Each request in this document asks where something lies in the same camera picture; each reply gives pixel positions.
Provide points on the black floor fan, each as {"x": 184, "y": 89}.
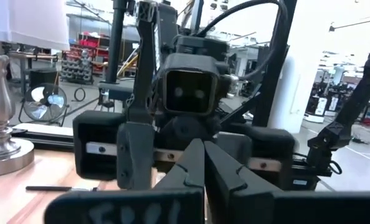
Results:
{"x": 45, "y": 102}

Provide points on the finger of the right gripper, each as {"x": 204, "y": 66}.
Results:
{"x": 235, "y": 144}
{"x": 135, "y": 155}

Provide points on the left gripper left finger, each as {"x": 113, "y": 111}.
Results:
{"x": 172, "y": 205}

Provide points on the red storage shelf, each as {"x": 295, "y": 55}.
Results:
{"x": 88, "y": 43}

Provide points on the thin black makeup brush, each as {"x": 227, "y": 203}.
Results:
{"x": 48, "y": 188}

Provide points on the white shade silver table lamp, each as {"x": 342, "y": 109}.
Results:
{"x": 23, "y": 21}

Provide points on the black bin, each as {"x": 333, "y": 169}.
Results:
{"x": 43, "y": 77}

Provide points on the black metal rig frame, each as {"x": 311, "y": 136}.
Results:
{"x": 359, "y": 93}

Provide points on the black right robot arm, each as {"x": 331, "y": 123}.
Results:
{"x": 200, "y": 46}

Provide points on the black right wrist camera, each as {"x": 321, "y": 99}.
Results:
{"x": 189, "y": 90}

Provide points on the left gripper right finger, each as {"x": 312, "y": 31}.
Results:
{"x": 235, "y": 202}

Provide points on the white flat board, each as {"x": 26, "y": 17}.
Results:
{"x": 41, "y": 129}

